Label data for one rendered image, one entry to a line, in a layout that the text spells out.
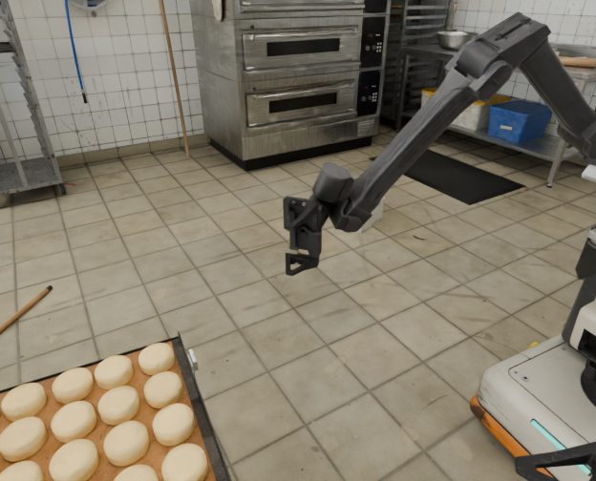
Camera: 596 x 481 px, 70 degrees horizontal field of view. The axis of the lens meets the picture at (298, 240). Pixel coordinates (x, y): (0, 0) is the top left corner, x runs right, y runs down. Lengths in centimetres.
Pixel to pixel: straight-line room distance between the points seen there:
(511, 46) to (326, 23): 314
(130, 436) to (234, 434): 113
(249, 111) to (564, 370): 282
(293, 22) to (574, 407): 315
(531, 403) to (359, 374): 66
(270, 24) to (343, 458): 303
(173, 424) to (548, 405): 125
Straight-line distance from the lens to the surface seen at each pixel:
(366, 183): 89
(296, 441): 168
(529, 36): 88
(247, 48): 355
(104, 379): 67
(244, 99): 362
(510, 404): 162
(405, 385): 188
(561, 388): 168
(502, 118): 431
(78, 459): 60
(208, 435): 60
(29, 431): 66
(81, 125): 438
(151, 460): 60
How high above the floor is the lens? 139
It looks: 31 degrees down
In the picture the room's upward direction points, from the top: straight up
